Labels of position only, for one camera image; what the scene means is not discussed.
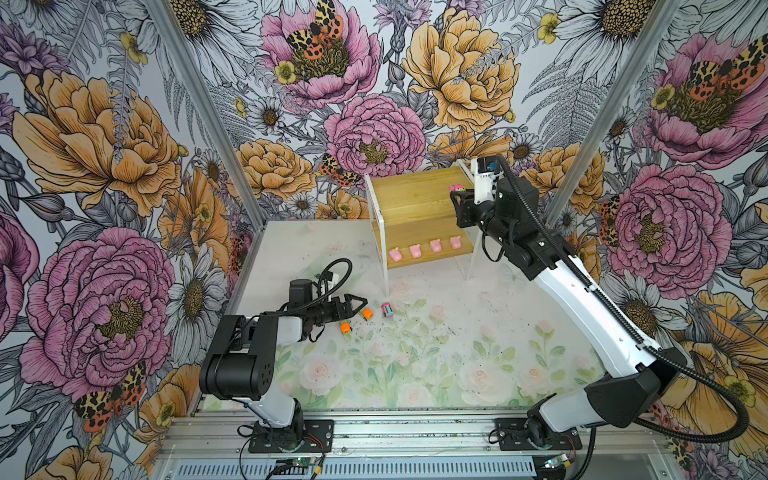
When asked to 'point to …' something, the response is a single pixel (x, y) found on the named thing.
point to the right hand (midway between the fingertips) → (457, 201)
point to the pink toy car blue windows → (387, 310)
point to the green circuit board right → (556, 461)
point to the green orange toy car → (345, 328)
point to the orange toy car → (367, 313)
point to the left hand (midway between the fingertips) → (358, 311)
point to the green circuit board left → (304, 461)
